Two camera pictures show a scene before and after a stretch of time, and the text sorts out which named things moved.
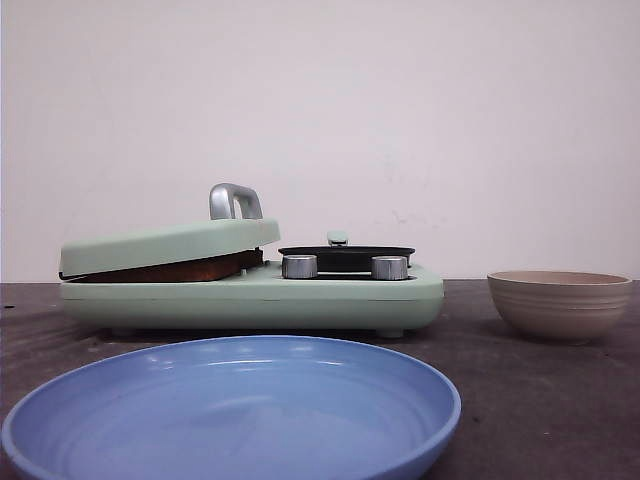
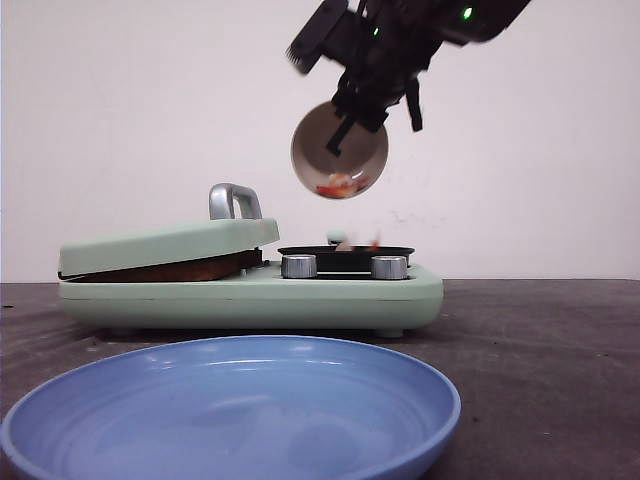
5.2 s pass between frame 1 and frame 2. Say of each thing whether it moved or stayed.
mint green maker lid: stayed
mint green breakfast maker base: stayed
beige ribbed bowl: moved
